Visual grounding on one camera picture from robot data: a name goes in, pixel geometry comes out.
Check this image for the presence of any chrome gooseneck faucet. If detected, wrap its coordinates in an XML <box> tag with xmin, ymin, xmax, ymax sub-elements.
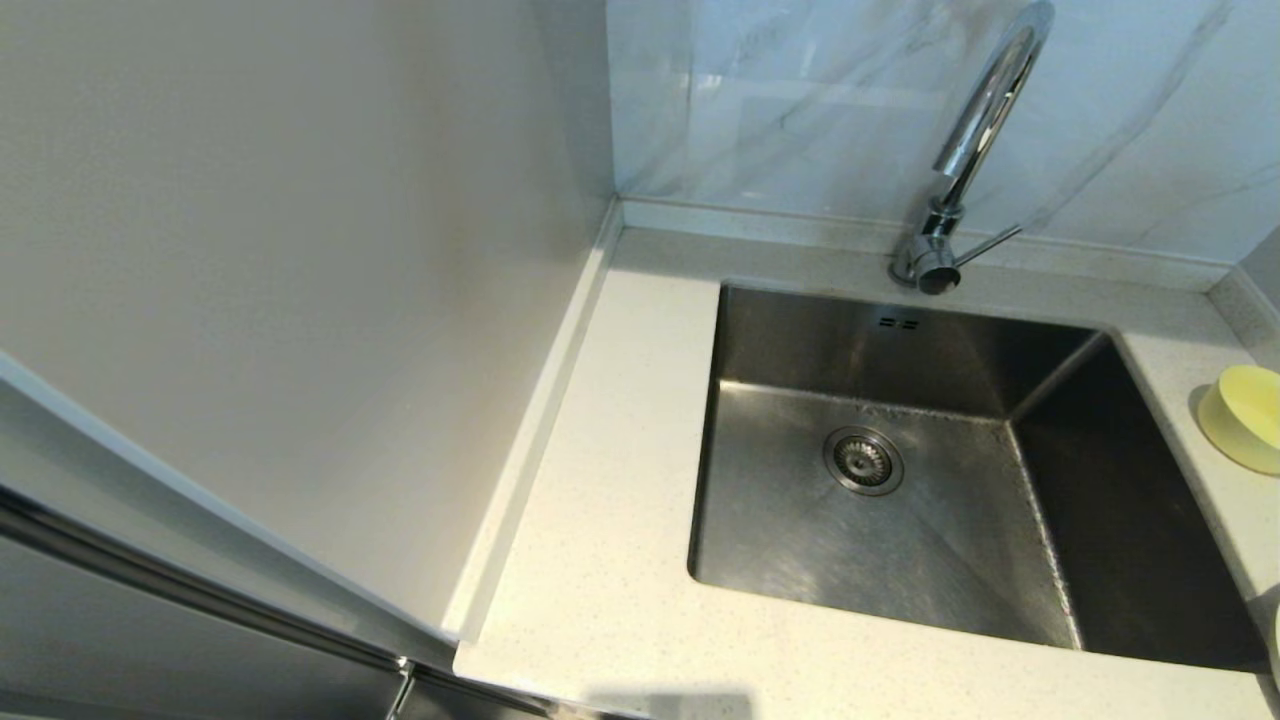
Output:
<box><xmin>890</xmin><ymin>0</ymin><xmax>1057</xmax><ymax>297</ymax></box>

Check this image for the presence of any yellow bowl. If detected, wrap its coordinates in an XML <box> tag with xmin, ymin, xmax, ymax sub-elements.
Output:
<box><xmin>1196</xmin><ymin>364</ymin><xmax>1280</xmax><ymax>475</ymax></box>

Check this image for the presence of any stainless steel sink basin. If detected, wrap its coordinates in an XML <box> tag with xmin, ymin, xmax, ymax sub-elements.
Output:
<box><xmin>688</xmin><ymin>280</ymin><xmax>1273</xmax><ymax>674</ymax></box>

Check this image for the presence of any round metal drain strainer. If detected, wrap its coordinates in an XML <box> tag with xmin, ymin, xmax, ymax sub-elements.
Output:
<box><xmin>822</xmin><ymin>426</ymin><xmax>906</xmax><ymax>498</ymax></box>

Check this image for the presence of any tall white cabinet side panel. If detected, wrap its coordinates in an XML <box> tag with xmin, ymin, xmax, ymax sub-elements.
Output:
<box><xmin>0</xmin><ymin>0</ymin><xmax>623</xmax><ymax>647</ymax></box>

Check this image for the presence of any large stainless steel appliance door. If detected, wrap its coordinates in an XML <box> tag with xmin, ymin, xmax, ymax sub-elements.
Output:
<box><xmin>0</xmin><ymin>485</ymin><xmax>553</xmax><ymax>720</ymax></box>

